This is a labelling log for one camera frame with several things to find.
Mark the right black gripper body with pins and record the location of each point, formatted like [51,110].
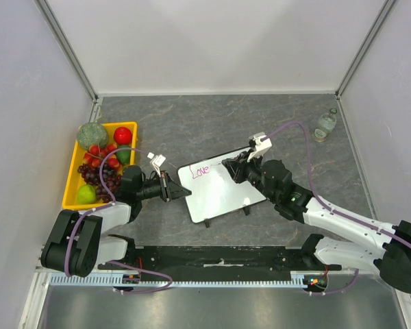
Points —
[242,166]

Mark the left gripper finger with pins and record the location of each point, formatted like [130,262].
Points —
[172,185]
[177,193]

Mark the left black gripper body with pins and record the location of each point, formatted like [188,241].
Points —
[163,187]

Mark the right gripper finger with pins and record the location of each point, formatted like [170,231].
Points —
[235,171]
[238,160]

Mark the white whiteboard black frame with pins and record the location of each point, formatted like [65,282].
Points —
[214,193]

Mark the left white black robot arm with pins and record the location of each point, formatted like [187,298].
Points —
[75,245]

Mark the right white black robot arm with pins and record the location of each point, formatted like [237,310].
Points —
[379,247]

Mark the green lime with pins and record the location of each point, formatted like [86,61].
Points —
[123,154]

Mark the purple grape bunch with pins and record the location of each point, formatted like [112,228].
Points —
[104,184]

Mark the red apple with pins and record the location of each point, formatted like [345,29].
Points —
[122,136]

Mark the red strawberry cluster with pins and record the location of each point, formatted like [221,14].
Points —
[96,154]

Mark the green pear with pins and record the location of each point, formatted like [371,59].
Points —
[86,194]

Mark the green netted melon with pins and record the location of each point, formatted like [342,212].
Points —
[92,133]

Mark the clear glass bottle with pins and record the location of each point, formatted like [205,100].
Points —
[325,125]

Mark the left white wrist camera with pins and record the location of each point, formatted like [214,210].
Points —
[156,161]

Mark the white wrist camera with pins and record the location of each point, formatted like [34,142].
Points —
[259,144]
[156,161]

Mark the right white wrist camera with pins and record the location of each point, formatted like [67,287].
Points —
[259,144]

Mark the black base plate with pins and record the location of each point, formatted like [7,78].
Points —
[224,262]

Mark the white slotted cable duct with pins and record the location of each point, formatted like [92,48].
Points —
[125,280]

